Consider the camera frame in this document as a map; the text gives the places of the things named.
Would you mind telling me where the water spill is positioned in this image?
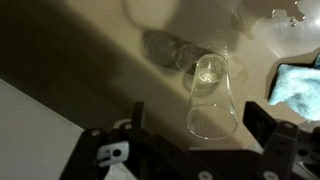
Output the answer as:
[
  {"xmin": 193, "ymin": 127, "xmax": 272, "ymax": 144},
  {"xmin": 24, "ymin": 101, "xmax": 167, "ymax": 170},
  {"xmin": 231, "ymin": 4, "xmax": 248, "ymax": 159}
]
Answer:
[{"xmin": 248, "ymin": 0, "xmax": 320, "ymax": 59}]

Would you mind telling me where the clear drinking glass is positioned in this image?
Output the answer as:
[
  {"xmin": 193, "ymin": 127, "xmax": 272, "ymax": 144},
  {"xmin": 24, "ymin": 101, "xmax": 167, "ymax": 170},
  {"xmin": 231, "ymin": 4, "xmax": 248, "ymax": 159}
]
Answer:
[{"xmin": 185, "ymin": 53, "xmax": 240, "ymax": 141}]

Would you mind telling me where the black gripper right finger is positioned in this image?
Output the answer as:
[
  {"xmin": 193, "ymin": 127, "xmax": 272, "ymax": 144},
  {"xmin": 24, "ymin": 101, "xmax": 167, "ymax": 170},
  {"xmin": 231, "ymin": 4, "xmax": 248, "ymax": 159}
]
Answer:
[{"xmin": 242, "ymin": 100, "xmax": 320, "ymax": 180}]

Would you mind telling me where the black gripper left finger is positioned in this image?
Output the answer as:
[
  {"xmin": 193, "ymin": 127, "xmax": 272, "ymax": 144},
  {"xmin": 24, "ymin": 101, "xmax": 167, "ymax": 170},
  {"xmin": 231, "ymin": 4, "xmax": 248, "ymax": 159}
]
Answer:
[{"xmin": 59, "ymin": 101, "xmax": 221, "ymax": 180}]

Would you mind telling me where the light blue microfibre towel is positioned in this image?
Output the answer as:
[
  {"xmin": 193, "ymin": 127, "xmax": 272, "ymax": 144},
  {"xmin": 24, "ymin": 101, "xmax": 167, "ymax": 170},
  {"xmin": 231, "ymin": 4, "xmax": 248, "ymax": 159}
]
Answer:
[{"xmin": 267, "ymin": 53, "xmax": 320, "ymax": 123}]

